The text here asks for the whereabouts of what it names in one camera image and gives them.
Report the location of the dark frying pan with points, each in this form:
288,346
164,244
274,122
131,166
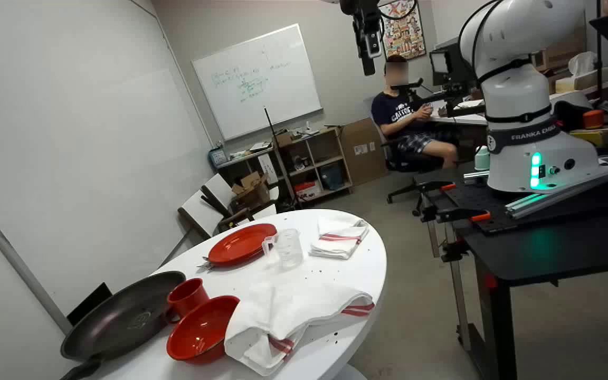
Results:
120,324

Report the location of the red cup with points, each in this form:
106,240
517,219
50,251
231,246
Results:
186,296

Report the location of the colourful wall poster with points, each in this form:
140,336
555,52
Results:
402,29

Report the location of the white whiteboard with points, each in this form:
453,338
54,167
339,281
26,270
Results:
258,82

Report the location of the black robot workbench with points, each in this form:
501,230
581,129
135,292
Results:
567,240

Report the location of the small folded white towel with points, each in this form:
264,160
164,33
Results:
339,241

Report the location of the transparent plastic measuring jar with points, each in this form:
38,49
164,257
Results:
285,244

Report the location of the seated person in dark shirt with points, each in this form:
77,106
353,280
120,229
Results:
402,122

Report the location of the wooden shelf unit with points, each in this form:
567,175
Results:
315,163

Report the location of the cardboard box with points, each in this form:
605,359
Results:
363,150

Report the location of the red plate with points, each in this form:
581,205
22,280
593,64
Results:
242,246

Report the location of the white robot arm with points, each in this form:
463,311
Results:
528,152

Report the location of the red bowl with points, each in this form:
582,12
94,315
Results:
198,336

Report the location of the large white red-striped towel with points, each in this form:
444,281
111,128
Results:
270,319

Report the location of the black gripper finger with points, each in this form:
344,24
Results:
368,67

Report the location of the black office chair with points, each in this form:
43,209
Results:
407,160

